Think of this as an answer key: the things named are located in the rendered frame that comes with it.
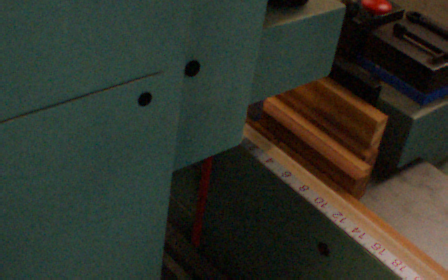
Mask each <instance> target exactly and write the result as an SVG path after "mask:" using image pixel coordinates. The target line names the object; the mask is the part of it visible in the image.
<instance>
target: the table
mask: <svg viewBox="0 0 448 280"><path fill-rule="evenodd" d="M418 159H419V161H415V160H413V161H411V162H409V163H407V164H406V165H403V166H402V167H400V168H396V167H394V166H393V165H392V164H390V163H388V161H386V160H385V159H383V158H382V157H380V156H379V155H377V157H376V160H375V163H374V166H373V170H372V172H371V176H370V178H369V182H368V184H367V188H366V190H365V193H364V196H363V197H360V203H361V204H363V205H364V206H366V208H368V209H369V210H371V211H372V212H373V213H374V214H376V215H377V216H379V218H381V219H382V220H383V221H385V222H386V223H387V224H388V225H390V226H391V227H393V229H395V230H396V231H398V232H399V233H401V235H403V236H404V237H405V238H407V239H408V240H409V241H410V242H411V243H413V244H414V245H416V247H418V248H419V249H421V250H422V251H424V253H426V254H427V255H428V256H430V257H431V258H432V259H434V260H435V261H436V262H437V263H439V265H441V266H442V267H444V268H445V269H447V270H448V156H447V157H446V158H444V159H443V160H440V161H439V162H438V163H435V164H434V165H431V164H429V163H427V161H425V160H424V159H423V158H421V157H418ZM201 171H202V170H201V169H199V167H197V166H196V164H190V165H188V166H187V167H183V168H182V169H178V170H176V171H173V172H172V178H171V189H170V194H171V196H173V197H174V199H176V200H177V201H178V202H179V203H181V205H183V207H184V208H185V209H186V210H187V211H188V212H190V214H192V215H193V216H194V217H195V213H196V208H197V206H196V203H197V199H198V194H199V185H200V180H201ZM202 225H203V226H204V227H205V228H206V229H207V230H209V231H210V232H211V233H212V234H213V235H214V236H215V237H216V238H217V239H218V240H219V241H220V242H221V243H222V244H223V245H224V246H226V248H228V250H230V251H231V252H232V253H233V254H234V255H235V257H237V259H239V260H240V261H242V263H244V265H246V267H248V268H249V269H250V270H251V271H252V272H253V274H255V275H256V276H257V277H258V278H260V280H325V278H323V276H321V275H320V274H319V273H318V272H317V271H316V270H314V269H313V268H312V267H311V266H309V264H307V263H306V262H305V261H304V260H302V258H300V256H298V255H297V254H296V253H295V252H294V251H293V250H292V249H290V248H289V247H288V246H287V245H286V244H285V243H283V241H281V240H280V239H278V237H277V236H276V235H275V234H273V233H272V232H271V231H270V230H269V229H268V228H266V227H265V226H264V225H263V223H260V221H258V219H256V217H254V216H253V215H252V214H251V213H250V212H248V211H247V210H246V209H245V208H244V207H242V206H241V205H240V203H238V201H235V199H233V197H232V196H230V195H229V194H228V193H227V192H226V191H225V190H223V189H222V187H220V186H219V185H217V183H215V181H213V180H212V179H211V178H210V180H209V184H208V192H207V197H206V206H205V210H204V214H203V223H202Z"/></svg>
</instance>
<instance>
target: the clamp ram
mask: <svg viewBox="0 0 448 280"><path fill-rule="evenodd" d="M328 77H329V78H331V79H332V80H334V81H335V82H337V83H338V84H339V85H341V86H342V87H345V89H348V90H349V91H350V92H352V93H353V94H355V95H356V96H358V97H359V98H361V99H362V100H363V101H365V102H366V103H368V104H369V105H371V106H372V107H375V108H376V104H377V102H378V98H379V96H380V91H381V89H382V83H379V81H381V79H379V77H378V76H377V75H375V74H365V73H364V72H362V71H360V69H358V68H356V67H354V66H353V65H351V64H350V63H349V62H347V61H345V60H343V59H342V58H340V57H339V56H336V54H334V60H333V62H332V68H331V70H330V73H329V75H328Z"/></svg>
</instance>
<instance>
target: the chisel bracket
mask: <svg viewBox="0 0 448 280"><path fill-rule="evenodd" d="M345 12H346V6H345V5H344V4H343V3H341V2H339V1H337V0H309V2H307V3H306V4H304V5H302V6H296V7H281V6H273V5H270V4H267V9H266V12H265V20H264V23H263V28H262V34H261V39H260V45H259V50H258V57H257V61H256V68H255V72H254V79H253V83H252V86H251V94H250V98H249V105H250V104H254V103H256V102H259V101H261V100H265V99H267V98H270V97H272V96H274V95H278V94H279V93H283V92H285V91H289V90H291V89H295V88H297V87H298V86H302V85H304V84H308V83H309V82H313V81H315V80H319V79H320V78H324V77H326V76H328V75H329V73H330V70H331V68H332V62H333V60H334V54H335V52H336V47H337V44H338V39H339V36H340V31H341V28H342V23H343V21H344V15H345Z"/></svg>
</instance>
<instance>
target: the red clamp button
mask: <svg viewBox="0 0 448 280"><path fill-rule="evenodd" d="M362 6H363V8H365V10H366V11H367V12H369V13H371V14H373V15H380V16H382V15H384V14H389V13H390V11H391V8H392V7H391V5H390V4H389V3H388V2H387V1H385V0H362Z"/></svg>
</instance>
